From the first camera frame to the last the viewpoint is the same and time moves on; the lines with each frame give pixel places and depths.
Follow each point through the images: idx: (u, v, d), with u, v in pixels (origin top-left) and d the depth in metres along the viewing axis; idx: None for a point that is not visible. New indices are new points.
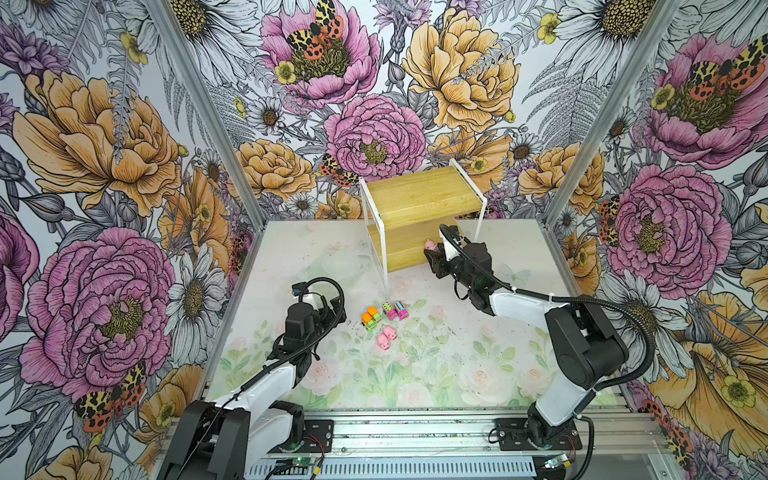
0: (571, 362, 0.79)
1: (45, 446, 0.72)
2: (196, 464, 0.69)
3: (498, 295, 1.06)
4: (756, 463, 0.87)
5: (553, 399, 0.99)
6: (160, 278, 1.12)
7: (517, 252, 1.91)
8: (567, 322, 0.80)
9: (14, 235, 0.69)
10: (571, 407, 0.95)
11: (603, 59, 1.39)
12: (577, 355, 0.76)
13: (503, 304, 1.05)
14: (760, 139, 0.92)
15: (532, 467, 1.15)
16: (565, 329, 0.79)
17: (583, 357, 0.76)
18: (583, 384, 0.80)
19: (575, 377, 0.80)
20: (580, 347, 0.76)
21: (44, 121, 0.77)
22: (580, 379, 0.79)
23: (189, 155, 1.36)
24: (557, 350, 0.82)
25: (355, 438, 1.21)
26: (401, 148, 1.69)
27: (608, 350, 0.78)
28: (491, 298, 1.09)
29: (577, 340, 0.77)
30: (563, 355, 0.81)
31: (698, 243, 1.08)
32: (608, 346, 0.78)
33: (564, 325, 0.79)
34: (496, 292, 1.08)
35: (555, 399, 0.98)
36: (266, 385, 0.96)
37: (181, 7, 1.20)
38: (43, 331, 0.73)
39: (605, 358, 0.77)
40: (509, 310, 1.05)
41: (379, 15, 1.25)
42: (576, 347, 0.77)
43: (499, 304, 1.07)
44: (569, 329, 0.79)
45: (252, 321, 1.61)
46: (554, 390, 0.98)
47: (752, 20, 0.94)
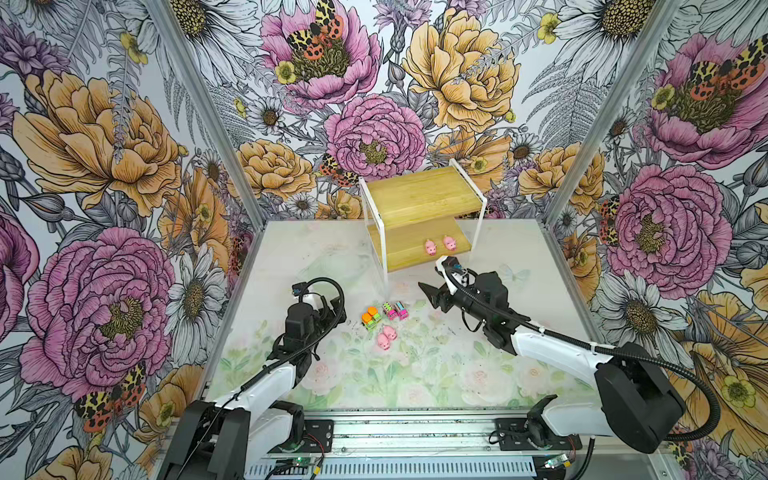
0: (626, 423, 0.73)
1: (45, 446, 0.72)
2: (196, 464, 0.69)
3: (524, 336, 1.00)
4: (756, 463, 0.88)
5: (566, 418, 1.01)
6: (160, 278, 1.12)
7: (517, 251, 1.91)
8: (624, 385, 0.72)
9: (14, 235, 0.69)
10: (585, 428, 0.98)
11: (603, 59, 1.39)
12: (639, 421, 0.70)
13: (532, 347, 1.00)
14: (760, 139, 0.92)
15: (532, 467, 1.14)
16: (624, 394, 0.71)
17: (645, 423, 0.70)
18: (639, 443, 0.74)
19: (628, 433, 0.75)
20: (640, 413, 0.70)
21: (44, 121, 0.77)
22: (633, 437, 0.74)
23: (189, 155, 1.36)
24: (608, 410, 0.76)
25: (355, 439, 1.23)
26: (401, 148, 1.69)
27: (666, 409, 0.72)
28: (515, 342, 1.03)
29: (637, 404, 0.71)
30: (615, 414, 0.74)
31: (698, 243, 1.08)
32: (666, 402, 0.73)
33: (623, 389, 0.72)
34: (521, 331, 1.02)
35: (566, 418, 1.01)
36: (266, 386, 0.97)
37: (181, 7, 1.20)
38: (43, 331, 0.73)
39: (663, 416, 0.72)
40: (536, 351, 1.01)
41: (379, 15, 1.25)
42: (637, 413, 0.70)
43: (524, 346, 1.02)
44: (628, 393, 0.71)
45: (252, 321, 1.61)
46: (572, 415, 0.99)
47: (752, 20, 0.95)
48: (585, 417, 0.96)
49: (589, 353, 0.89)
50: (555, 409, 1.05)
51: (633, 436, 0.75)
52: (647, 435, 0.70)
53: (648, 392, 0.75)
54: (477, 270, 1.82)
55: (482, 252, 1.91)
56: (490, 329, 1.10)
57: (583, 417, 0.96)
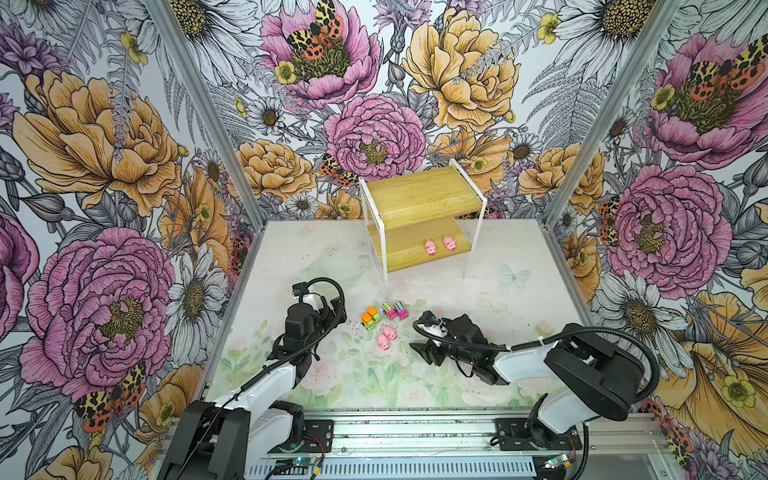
0: (594, 397, 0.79)
1: (45, 446, 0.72)
2: (196, 463, 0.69)
3: (501, 361, 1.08)
4: (756, 463, 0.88)
5: (560, 414, 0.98)
6: (160, 278, 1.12)
7: (517, 251, 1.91)
8: (567, 361, 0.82)
9: (14, 235, 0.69)
10: (580, 419, 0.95)
11: (603, 59, 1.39)
12: (595, 387, 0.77)
13: (507, 363, 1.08)
14: (760, 140, 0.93)
15: (531, 467, 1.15)
16: (569, 367, 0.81)
17: (601, 388, 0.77)
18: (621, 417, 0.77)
19: (607, 410, 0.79)
20: (593, 379, 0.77)
21: (44, 121, 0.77)
22: (613, 411, 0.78)
23: (189, 155, 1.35)
24: (576, 392, 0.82)
25: (355, 439, 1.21)
26: (401, 148, 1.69)
27: (619, 371, 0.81)
28: (499, 369, 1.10)
29: (586, 373, 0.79)
30: (582, 393, 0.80)
31: (698, 243, 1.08)
32: (618, 365, 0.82)
33: (567, 363, 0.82)
34: (496, 358, 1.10)
35: (561, 413, 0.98)
36: (265, 386, 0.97)
37: (181, 7, 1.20)
38: (43, 331, 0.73)
39: (621, 379, 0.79)
40: (516, 369, 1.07)
41: (379, 15, 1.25)
42: (590, 380, 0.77)
43: (504, 368, 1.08)
44: (573, 365, 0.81)
45: (252, 321, 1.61)
46: (562, 407, 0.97)
47: (752, 21, 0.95)
48: (576, 408, 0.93)
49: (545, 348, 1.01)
50: (548, 406, 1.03)
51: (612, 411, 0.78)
52: (611, 400, 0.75)
53: (602, 363, 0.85)
54: (477, 270, 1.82)
55: (483, 252, 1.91)
56: (479, 368, 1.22)
57: (573, 406, 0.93)
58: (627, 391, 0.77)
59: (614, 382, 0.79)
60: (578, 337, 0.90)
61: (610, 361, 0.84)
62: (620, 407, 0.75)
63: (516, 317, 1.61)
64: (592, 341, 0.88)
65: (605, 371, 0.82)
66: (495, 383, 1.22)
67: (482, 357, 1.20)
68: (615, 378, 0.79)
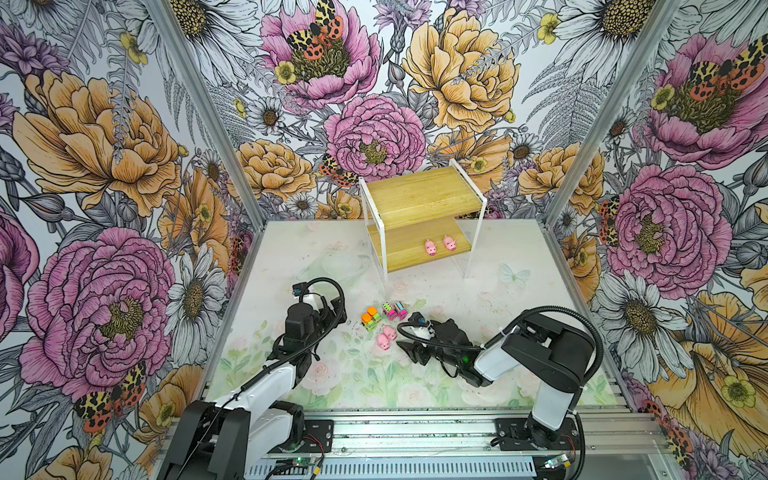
0: (549, 373, 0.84)
1: (45, 446, 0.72)
2: (196, 463, 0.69)
3: (480, 361, 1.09)
4: (756, 463, 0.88)
5: (548, 407, 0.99)
6: (160, 278, 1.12)
7: (517, 252, 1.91)
8: (519, 343, 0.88)
9: (14, 235, 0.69)
10: (565, 408, 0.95)
11: (603, 59, 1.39)
12: (545, 364, 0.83)
13: (485, 361, 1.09)
14: (760, 139, 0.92)
15: (532, 467, 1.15)
16: (522, 348, 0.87)
17: (552, 364, 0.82)
18: (576, 387, 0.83)
19: (565, 386, 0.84)
20: (542, 356, 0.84)
21: (44, 121, 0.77)
22: (571, 385, 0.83)
23: (189, 155, 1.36)
24: (534, 370, 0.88)
25: (355, 438, 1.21)
26: (401, 148, 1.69)
27: (568, 345, 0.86)
28: (479, 370, 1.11)
29: (536, 351, 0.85)
30: (539, 371, 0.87)
31: (698, 243, 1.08)
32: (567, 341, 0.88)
33: (519, 345, 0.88)
34: (476, 360, 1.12)
35: (552, 407, 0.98)
36: (266, 386, 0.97)
37: (181, 7, 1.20)
38: (43, 331, 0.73)
39: (570, 353, 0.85)
40: (493, 365, 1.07)
41: (379, 15, 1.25)
42: (540, 358, 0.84)
43: (483, 367, 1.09)
44: (525, 346, 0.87)
45: (253, 321, 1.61)
46: (547, 399, 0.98)
47: (752, 20, 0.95)
48: (555, 396, 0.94)
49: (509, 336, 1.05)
50: (539, 404, 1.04)
51: (571, 385, 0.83)
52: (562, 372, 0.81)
53: (555, 342, 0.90)
54: (477, 270, 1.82)
55: (482, 252, 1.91)
56: (464, 371, 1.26)
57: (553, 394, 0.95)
58: (577, 364, 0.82)
59: (565, 357, 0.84)
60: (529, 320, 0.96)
61: (562, 338, 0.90)
62: (573, 379, 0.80)
63: None
64: (542, 322, 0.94)
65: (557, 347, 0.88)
66: (482, 385, 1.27)
67: (467, 362, 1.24)
68: (566, 354, 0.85)
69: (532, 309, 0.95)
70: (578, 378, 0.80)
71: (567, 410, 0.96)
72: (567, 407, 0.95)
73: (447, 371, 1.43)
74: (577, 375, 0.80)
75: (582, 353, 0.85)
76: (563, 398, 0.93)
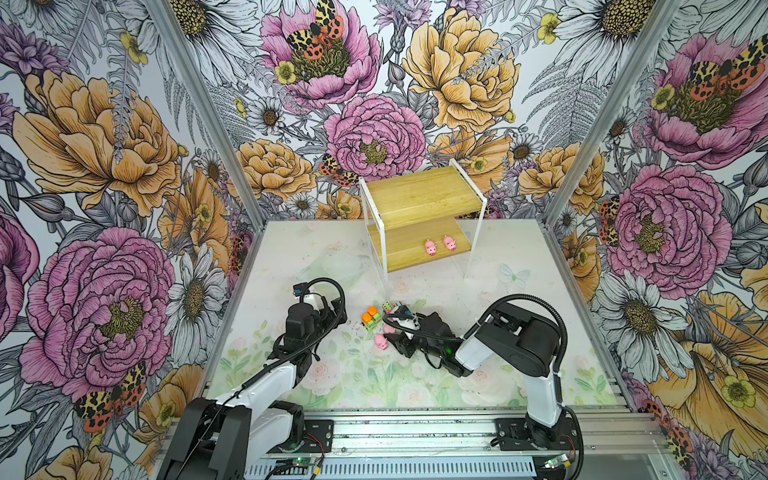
0: (519, 359, 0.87)
1: (45, 446, 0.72)
2: (196, 461, 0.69)
3: (460, 353, 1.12)
4: (756, 463, 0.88)
5: (539, 402, 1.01)
6: (160, 278, 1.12)
7: (517, 252, 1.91)
8: (489, 331, 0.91)
9: (14, 235, 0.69)
10: (552, 399, 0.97)
11: (603, 59, 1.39)
12: (513, 350, 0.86)
13: (465, 351, 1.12)
14: (760, 139, 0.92)
15: (532, 467, 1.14)
16: (491, 335, 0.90)
17: (519, 350, 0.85)
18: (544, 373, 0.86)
19: (534, 371, 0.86)
20: (510, 342, 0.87)
21: (44, 120, 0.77)
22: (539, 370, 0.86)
23: (189, 155, 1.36)
24: (507, 357, 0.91)
25: (355, 438, 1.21)
26: (401, 148, 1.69)
27: (534, 331, 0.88)
28: (460, 360, 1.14)
29: (505, 338, 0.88)
30: (511, 358, 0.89)
31: (698, 243, 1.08)
32: (533, 328, 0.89)
33: (490, 334, 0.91)
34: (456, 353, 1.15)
35: (542, 403, 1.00)
36: (266, 384, 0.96)
37: (181, 7, 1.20)
38: (43, 331, 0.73)
39: (535, 339, 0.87)
40: (473, 355, 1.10)
41: (379, 15, 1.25)
42: (507, 344, 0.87)
43: (463, 357, 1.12)
44: (495, 334, 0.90)
45: (253, 321, 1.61)
46: (533, 393, 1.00)
47: (752, 21, 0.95)
48: (539, 387, 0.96)
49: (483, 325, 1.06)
50: (530, 401, 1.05)
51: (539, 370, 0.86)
52: (528, 357, 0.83)
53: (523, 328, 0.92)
54: (477, 270, 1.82)
55: (482, 252, 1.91)
56: (448, 363, 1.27)
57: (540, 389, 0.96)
58: (543, 349, 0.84)
59: (532, 343, 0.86)
60: (500, 310, 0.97)
61: (531, 325, 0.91)
62: (538, 364, 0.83)
63: None
64: (512, 310, 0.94)
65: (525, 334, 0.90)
66: (464, 375, 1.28)
67: (449, 354, 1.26)
68: (533, 340, 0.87)
69: (501, 298, 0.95)
70: (543, 363, 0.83)
71: (556, 402, 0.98)
72: (555, 400, 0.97)
73: (433, 363, 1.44)
74: (541, 361, 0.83)
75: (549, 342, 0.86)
76: (546, 388, 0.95)
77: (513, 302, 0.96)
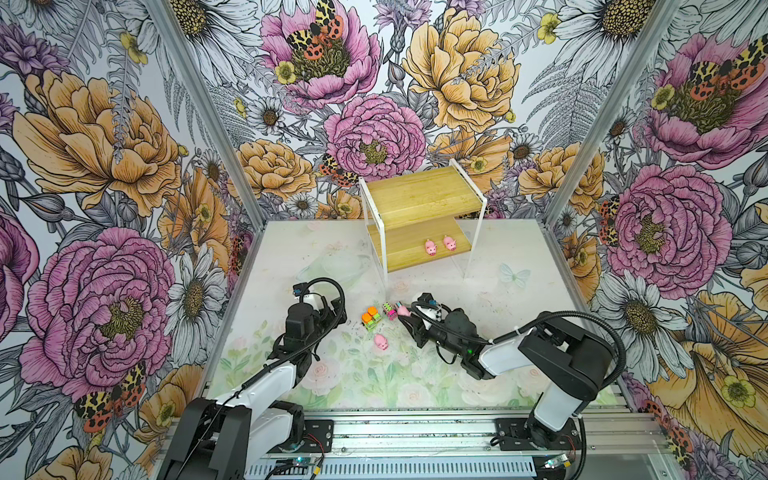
0: (567, 380, 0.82)
1: (45, 446, 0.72)
2: (197, 461, 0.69)
3: (486, 356, 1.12)
4: (756, 463, 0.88)
5: (553, 409, 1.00)
6: (160, 278, 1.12)
7: (517, 252, 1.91)
8: (539, 347, 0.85)
9: (14, 235, 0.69)
10: (570, 411, 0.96)
11: (603, 59, 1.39)
12: (567, 372, 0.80)
13: (491, 356, 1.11)
14: (760, 139, 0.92)
15: (532, 467, 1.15)
16: (542, 353, 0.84)
17: (573, 372, 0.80)
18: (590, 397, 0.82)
19: (580, 393, 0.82)
20: (564, 363, 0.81)
21: (44, 120, 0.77)
22: (586, 393, 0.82)
23: (189, 155, 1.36)
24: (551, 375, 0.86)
25: (355, 438, 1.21)
26: (401, 148, 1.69)
27: (587, 353, 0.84)
28: (483, 363, 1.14)
29: (558, 358, 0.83)
30: (556, 377, 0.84)
31: (698, 243, 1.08)
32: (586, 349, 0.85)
33: (538, 349, 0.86)
34: (482, 354, 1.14)
35: (555, 409, 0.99)
36: (266, 384, 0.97)
37: (181, 7, 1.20)
38: (43, 331, 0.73)
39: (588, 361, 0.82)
40: (498, 362, 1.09)
41: (379, 15, 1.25)
42: (559, 363, 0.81)
43: (488, 361, 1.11)
44: (544, 350, 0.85)
45: (253, 321, 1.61)
46: (551, 400, 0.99)
47: (752, 20, 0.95)
48: (564, 400, 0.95)
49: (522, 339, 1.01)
50: (541, 403, 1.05)
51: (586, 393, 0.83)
52: (582, 381, 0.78)
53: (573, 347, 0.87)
54: (478, 271, 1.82)
55: (482, 252, 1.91)
56: (468, 364, 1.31)
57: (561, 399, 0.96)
58: (596, 373, 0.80)
59: (584, 365, 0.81)
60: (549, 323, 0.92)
61: (581, 345, 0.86)
62: (590, 388, 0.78)
63: (516, 317, 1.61)
64: (563, 326, 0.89)
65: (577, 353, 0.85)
66: (484, 377, 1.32)
67: (470, 355, 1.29)
68: (585, 362, 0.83)
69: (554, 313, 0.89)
70: (595, 387, 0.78)
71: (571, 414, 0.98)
72: (572, 412, 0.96)
73: (443, 357, 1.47)
74: (594, 385, 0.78)
75: (602, 364, 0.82)
76: (570, 402, 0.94)
77: (563, 319, 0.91)
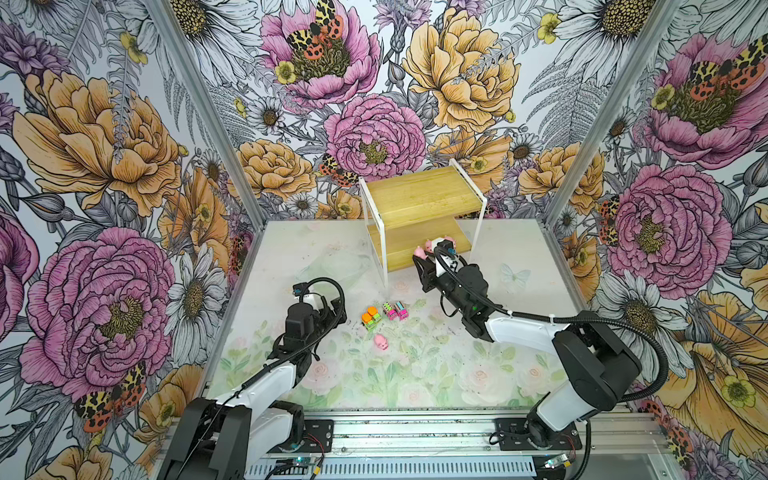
0: (589, 385, 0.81)
1: (45, 446, 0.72)
2: (197, 460, 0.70)
3: (496, 321, 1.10)
4: (756, 463, 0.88)
5: (557, 410, 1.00)
6: (160, 278, 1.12)
7: (517, 252, 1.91)
8: (576, 347, 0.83)
9: (14, 235, 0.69)
10: (577, 415, 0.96)
11: (603, 59, 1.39)
12: (596, 379, 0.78)
13: (502, 327, 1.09)
14: (760, 140, 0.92)
15: (532, 467, 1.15)
16: (577, 354, 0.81)
17: (601, 381, 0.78)
18: (602, 404, 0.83)
19: (596, 399, 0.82)
20: (596, 370, 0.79)
21: (44, 120, 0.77)
22: (604, 401, 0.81)
23: (189, 155, 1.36)
24: (573, 375, 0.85)
25: (355, 438, 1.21)
26: (401, 148, 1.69)
27: (621, 367, 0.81)
28: (489, 328, 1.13)
29: (591, 363, 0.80)
30: (579, 378, 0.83)
31: (698, 243, 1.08)
32: (621, 362, 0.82)
33: (576, 350, 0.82)
34: (491, 318, 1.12)
35: (559, 409, 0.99)
36: (266, 384, 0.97)
37: (181, 7, 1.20)
38: (43, 331, 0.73)
39: (620, 375, 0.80)
40: (506, 332, 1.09)
41: (379, 15, 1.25)
42: (592, 371, 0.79)
43: (496, 328, 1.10)
44: (581, 353, 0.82)
45: (253, 321, 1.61)
46: (559, 401, 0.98)
47: (752, 21, 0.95)
48: (572, 403, 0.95)
49: (551, 326, 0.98)
50: (546, 402, 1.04)
51: (604, 401, 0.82)
52: (604, 392, 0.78)
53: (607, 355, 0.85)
54: None
55: (482, 252, 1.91)
56: (469, 321, 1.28)
57: (569, 401, 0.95)
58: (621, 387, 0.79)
59: (613, 376, 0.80)
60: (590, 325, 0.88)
61: (615, 356, 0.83)
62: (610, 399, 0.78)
63: None
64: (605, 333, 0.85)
65: (609, 363, 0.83)
66: (479, 337, 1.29)
67: (475, 312, 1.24)
68: (614, 372, 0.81)
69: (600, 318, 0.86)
70: (615, 399, 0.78)
71: (576, 417, 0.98)
72: (578, 415, 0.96)
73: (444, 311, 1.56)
74: (614, 397, 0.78)
75: (629, 379, 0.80)
76: (579, 406, 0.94)
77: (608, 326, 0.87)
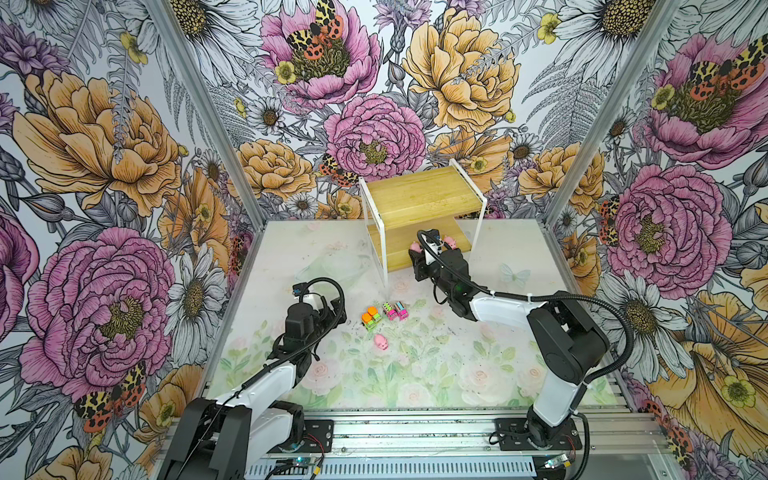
0: (558, 359, 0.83)
1: (45, 446, 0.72)
2: (197, 461, 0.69)
3: (478, 299, 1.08)
4: (756, 463, 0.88)
5: (550, 401, 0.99)
6: (160, 278, 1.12)
7: (517, 252, 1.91)
8: (549, 322, 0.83)
9: (14, 235, 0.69)
10: (566, 404, 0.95)
11: (603, 59, 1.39)
12: (563, 353, 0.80)
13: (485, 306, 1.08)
14: (760, 139, 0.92)
15: (532, 467, 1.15)
16: (548, 329, 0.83)
17: (569, 354, 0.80)
18: (570, 378, 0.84)
19: (566, 373, 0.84)
20: (564, 344, 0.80)
21: (44, 120, 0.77)
22: (571, 374, 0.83)
23: (189, 155, 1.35)
24: (545, 349, 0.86)
25: (355, 438, 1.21)
26: (401, 148, 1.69)
27: (591, 343, 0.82)
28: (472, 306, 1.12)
29: (560, 337, 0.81)
30: (549, 352, 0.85)
31: (698, 243, 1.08)
32: (591, 339, 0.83)
33: (547, 325, 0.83)
34: (476, 297, 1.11)
35: (552, 402, 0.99)
36: (266, 384, 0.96)
37: (181, 7, 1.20)
38: (43, 331, 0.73)
39: (589, 350, 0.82)
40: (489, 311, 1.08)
41: (379, 15, 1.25)
42: (560, 345, 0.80)
43: (480, 306, 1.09)
44: (552, 328, 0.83)
45: (253, 321, 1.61)
46: (548, 392, 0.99)
47: (752, 20, 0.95)
48: (560, 391, 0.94)
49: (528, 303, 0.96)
50: (541, 397, 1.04)
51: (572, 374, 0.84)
52: (571, 364, 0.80)
53: (578, 332, 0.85)
54: (478, 270, 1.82)
55: (482, 252, 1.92)
56: (454, 300, 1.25)
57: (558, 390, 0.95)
58: (588, 361, 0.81)
59: (581, 351, 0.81)
60: (564, 302, 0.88)
61: (585, 333, 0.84)
62: (577, 372, 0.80)
63: None
64: (577, 311, 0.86)
65: (580, 340, 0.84)
66: (464, 316, 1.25)
67: (460, 291, 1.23)
68: (583, 347, 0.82)
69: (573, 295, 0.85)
70: (581, 372, 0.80)
71: (567, 407, 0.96)
72: (567, 405, 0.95)
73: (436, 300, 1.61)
74: (581, 369, 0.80)
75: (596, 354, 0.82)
76: (566, 394, 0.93)
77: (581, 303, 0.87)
